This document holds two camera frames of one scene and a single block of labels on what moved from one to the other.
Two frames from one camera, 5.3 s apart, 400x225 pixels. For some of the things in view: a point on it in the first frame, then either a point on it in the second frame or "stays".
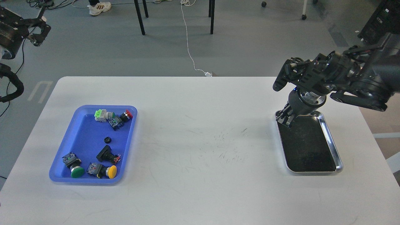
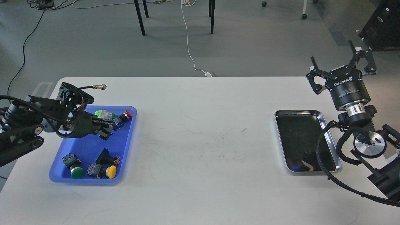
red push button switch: [126, 116] stays
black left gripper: [13, 30] → [77, 124]
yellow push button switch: [101, 171] stays
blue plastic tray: [94, 148] stays
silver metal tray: [307, 145] stays
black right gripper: [301, 102] → [346, 85]
